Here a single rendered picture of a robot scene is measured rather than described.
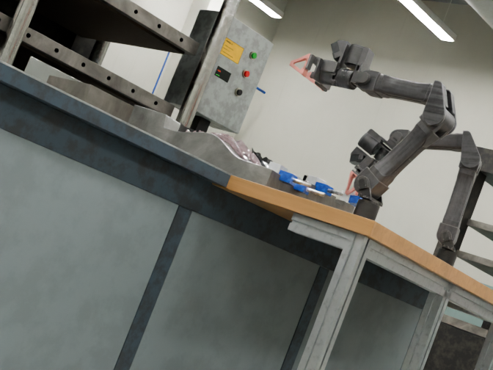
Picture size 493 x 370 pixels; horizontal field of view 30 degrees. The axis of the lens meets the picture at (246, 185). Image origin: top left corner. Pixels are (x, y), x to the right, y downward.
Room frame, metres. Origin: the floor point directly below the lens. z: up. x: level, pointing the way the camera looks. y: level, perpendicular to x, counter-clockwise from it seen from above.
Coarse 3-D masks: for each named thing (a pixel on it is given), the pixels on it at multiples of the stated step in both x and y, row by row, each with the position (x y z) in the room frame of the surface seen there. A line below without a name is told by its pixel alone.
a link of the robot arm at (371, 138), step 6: (372, 132) 3.11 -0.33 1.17; (396, 132) 3.05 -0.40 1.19; (360, 138) 3.11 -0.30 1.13; (366, 138) 3.10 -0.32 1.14; (372, 138) 3.10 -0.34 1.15; (378, 138) 3.10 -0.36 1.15; (390, 138) 3.05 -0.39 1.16; (396, 138) 3.05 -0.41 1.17; (402, 138) 3.05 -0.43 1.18; (360, 144) 3.11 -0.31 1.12; (366, 144) 3.10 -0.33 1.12; (372, 144) 3.09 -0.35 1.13; (390, 144) 3.06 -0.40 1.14; (396, 144) 3.05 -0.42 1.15; (366, 150) 3.11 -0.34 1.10; (372, 150) 3.10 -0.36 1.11
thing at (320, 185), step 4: (308, 176) 2.80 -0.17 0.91; (312, 176) 2.79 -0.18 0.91; (308, 180) 2.79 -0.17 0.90; (312, 180) 2.79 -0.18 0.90; (316, 180) 2.78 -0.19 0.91; (320, 180) 2.79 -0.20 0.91; (316, 184) 2.77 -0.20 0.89; (320, 184) 2.76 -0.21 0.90; (324, 184) 2.75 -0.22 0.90; (316, 188) 2.77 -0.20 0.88; (320, 188) 2.76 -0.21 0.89; (324, 188) 2.75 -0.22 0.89; (328, 188) 2.76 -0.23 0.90; (332, 188) 2.78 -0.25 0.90; (324, 192) 2.75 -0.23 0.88; (328, 192) 2.77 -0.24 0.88; (332, 192) 2.75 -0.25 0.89; (336, 192) 2.74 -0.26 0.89; (340, 192) 2.73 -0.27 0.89
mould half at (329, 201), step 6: (264, 162) 3.02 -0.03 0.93; (312, 186) 2.76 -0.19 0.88; (306, 198) 2.75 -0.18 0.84; (312, 198) 2.77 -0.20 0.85; (318, 198) 2.79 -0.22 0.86; (324, 198) 2.81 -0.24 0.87; (330, 198) 2.83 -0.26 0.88; (324, 204) 2.82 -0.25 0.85; (330, 204) 2.84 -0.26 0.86; (336, 204) 2.86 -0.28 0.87; (348, 204) 2.90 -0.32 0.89; (342, 210) 2.88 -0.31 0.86; (348, 210) 2.91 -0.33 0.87
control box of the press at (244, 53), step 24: (240, 24) 3.55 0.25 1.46; (240, 48) 3.58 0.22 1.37; (264, 48) 3.67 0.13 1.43; (192, 72) 3.53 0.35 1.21; (216, 72) 3.54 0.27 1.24; (240, 72) 3.62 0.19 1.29; (168, 96) 3.59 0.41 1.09; (216, 96) 3.57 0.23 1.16; (240, 96) 3.65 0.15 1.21; (216, 120) 3.60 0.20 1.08; (240, 120) 3.69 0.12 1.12
